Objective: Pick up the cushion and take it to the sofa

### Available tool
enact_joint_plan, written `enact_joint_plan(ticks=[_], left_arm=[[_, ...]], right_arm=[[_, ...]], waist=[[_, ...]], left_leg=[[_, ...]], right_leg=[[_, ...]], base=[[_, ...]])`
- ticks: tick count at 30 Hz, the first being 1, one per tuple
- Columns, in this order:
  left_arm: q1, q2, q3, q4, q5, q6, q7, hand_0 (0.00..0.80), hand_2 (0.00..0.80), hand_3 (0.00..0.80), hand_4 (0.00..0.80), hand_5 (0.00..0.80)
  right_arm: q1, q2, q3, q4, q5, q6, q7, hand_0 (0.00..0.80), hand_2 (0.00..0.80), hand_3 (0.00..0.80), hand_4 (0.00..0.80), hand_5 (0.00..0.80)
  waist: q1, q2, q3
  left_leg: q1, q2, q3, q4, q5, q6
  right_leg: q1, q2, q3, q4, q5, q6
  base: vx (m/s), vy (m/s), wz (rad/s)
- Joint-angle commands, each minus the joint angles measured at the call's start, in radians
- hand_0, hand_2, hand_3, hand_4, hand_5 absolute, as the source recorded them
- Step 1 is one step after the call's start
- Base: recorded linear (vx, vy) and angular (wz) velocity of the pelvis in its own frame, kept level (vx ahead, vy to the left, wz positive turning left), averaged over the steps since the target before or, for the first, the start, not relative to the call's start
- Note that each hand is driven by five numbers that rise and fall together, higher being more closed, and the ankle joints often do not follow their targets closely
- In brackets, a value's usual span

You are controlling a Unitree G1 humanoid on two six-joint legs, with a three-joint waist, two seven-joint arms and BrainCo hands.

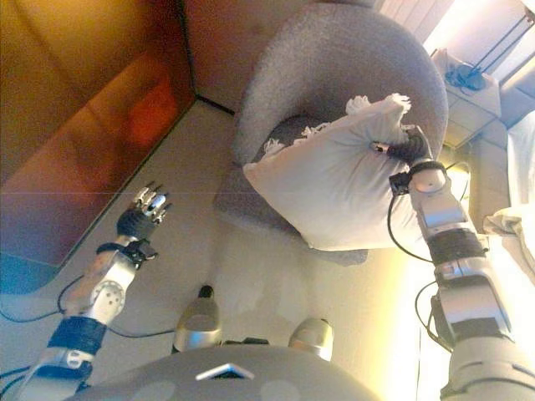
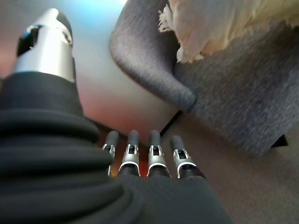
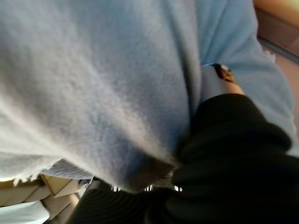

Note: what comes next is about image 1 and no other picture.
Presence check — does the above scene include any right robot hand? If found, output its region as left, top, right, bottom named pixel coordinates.
left=369, top=124, right=440, bottom=168

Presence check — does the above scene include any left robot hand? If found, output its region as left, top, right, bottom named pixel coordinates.
left=115, top=180, right=174, bottom=242

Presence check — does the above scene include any white fringed cushion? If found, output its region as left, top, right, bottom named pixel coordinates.
left=243, top=93, right=424, bottom=252

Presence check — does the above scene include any grey upholstered sofa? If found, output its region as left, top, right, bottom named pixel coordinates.
left=466, top=74, right=535, bottom=222

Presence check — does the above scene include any white tiled side table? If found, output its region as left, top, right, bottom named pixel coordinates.
left=431, top=47, right=510, bottom=150

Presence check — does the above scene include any silver left robot leg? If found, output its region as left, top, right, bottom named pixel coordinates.
left=171, top=284, right=223, bottom=354

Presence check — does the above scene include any silver robot leg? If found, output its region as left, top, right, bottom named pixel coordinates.
left=288, top=317, right=336, bottom=363
left=171, top=284, right=223, bottom=354

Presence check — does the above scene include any white bed sheet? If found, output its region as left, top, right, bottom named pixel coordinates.
left=482, top=120, right=535, bottom=271

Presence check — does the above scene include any grey fabric armchair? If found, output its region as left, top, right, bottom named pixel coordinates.
left=212, top=0, right=451, bottom=269

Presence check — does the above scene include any grey robot torso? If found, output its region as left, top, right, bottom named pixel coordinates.
left=64, top=345, right=378, bottom=401

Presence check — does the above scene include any silver right robot leg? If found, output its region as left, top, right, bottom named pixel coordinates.
left=288, top=317, right=336, bottom=363

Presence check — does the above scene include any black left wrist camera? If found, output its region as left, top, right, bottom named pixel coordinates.
left=124, top=239, right=161, bottom=269

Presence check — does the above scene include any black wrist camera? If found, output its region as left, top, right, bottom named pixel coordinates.
left=124, top=239, right=161, bottom=269
left=388, top=170, right=414, bottom=197

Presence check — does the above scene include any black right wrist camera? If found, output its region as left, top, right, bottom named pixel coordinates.
left=388, top=170, right=414, bottom=197

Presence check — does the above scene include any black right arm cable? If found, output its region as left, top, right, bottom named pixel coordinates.
left=385, top=195, right=455, bottom=353

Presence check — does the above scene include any thin floor cable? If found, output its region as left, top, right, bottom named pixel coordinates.
left=0, top=287, right=177, bottom=338

